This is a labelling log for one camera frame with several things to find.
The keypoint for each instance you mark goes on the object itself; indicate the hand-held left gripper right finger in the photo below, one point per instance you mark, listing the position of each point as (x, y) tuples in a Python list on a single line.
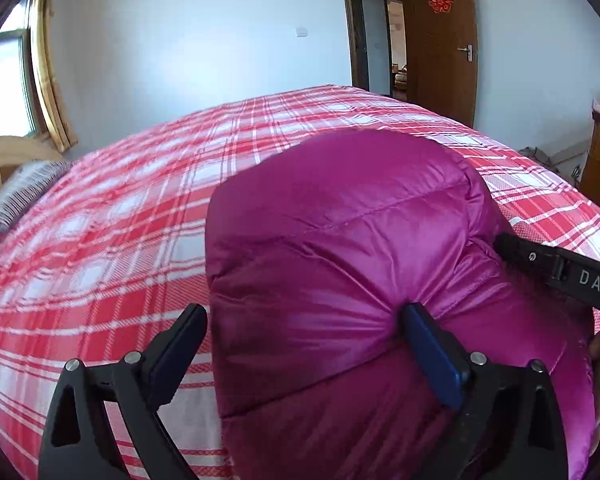
[(437, 360)]

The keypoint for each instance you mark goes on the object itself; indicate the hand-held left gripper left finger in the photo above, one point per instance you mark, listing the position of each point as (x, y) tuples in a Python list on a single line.
[(172, 355)]

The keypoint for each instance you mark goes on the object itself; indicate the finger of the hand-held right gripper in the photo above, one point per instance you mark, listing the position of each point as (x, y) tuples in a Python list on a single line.
[(530, 260)]

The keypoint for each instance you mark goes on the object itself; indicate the purple down jacket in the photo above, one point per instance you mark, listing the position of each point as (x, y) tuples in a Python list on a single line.
[(340, 260)]

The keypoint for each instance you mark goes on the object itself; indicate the cardboard box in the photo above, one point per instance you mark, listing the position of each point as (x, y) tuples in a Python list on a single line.
[(555, 155)]

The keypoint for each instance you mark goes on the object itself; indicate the red plaid bed sheet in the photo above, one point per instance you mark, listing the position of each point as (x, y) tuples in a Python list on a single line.
[(130, 210)]

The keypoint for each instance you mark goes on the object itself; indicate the brown wooden door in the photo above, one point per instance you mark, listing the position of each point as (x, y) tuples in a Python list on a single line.
[(440, 70)]

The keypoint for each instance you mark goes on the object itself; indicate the striped pillow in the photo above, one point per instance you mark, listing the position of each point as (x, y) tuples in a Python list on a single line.
[(25, 190)]

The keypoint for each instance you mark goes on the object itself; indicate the brown sofa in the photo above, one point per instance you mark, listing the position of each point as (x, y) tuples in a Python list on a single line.
[(401, 77)]

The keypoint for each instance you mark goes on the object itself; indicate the wooden headboard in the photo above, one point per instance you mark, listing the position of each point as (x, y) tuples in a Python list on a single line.
[(10, 152)]

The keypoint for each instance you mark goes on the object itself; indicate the yellow curtain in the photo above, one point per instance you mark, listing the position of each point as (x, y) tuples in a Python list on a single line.
[(47, 85)]

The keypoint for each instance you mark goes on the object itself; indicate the window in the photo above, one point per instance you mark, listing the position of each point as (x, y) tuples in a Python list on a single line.
[(5, 85)]

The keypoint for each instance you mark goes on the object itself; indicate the brown door frame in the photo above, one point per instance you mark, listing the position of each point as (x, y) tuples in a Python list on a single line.
[(345, 10)]

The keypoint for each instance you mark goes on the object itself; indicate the white wall switch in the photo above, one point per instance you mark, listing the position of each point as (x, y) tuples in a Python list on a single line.
[(301, 31)]

